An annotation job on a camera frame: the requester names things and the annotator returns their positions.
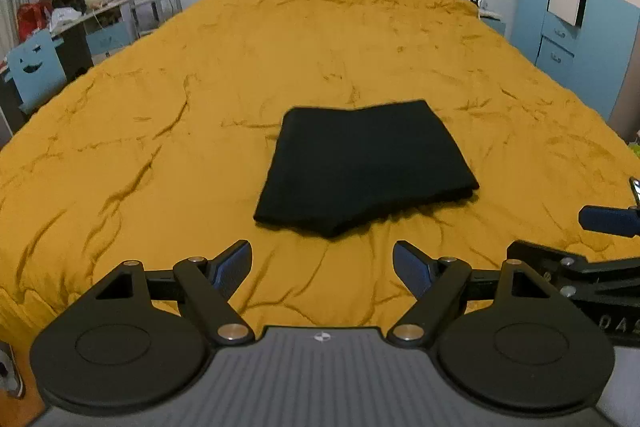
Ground yellow blanket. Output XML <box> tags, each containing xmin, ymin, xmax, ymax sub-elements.
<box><xmin>0</xmin><ymin>0</ymin><xmax>640</xmax><ymax>427</ymax></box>

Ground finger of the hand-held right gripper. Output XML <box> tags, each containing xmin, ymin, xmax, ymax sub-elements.
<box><xmin>578</xmin><ymin>204</ymin><xmax>640</xmax><ymax>239</ymax></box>
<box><xmin>506</xmin><ymin>240</ymin><xmax>640</xmax><ymax>304</ymax></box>

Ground blue and white wardrobe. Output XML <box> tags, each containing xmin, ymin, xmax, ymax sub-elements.
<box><xmin>509</xmin><ymin>0</ymin><xmax>640</xmax><ymax>124</ymax></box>

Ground grey metal chair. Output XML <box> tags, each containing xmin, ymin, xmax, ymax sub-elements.
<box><xmin>129</xmin><ymin>0</ymin><xmax>183</xmax><ymax>36</ymax></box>

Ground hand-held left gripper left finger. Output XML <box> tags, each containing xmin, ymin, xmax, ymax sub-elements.
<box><xmin>95</xmin><ymin>239</ymin><xmax>253</xmax><ymax>348</ymax></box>

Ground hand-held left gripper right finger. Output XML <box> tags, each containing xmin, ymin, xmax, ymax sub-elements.
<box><xmin>387</xmin><ymin>241</ymin><xmax>556</xmax><ymax>349</ymax></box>

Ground blue and white desk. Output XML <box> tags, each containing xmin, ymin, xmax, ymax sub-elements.
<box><xmin>47</xmin><ymin>0</ymin><xmax>133</xmax><ymax>68</ymax></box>

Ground blue nightstand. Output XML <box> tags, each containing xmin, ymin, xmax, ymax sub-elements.
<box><xmin>477</xmin><ymin>9</ymin><xmax>507</xmax><ymax>38</ymax></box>

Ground blue chair with face cutout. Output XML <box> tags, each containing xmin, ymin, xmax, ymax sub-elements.
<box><xmin>5</xmin><ymin>29</ymin><xmax>69</xmax><ymax>114</ymax></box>

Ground black pants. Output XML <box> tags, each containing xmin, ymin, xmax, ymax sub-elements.
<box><xmin>253</xmin><ymin>99</ymin><xmax>481</xmax><ymax>239</ymax></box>

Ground red bag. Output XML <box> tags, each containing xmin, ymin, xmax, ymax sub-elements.
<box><xmin>16</xmin><ymin>2</ymin><xmax>54</xmax><ymax>42</ymax></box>

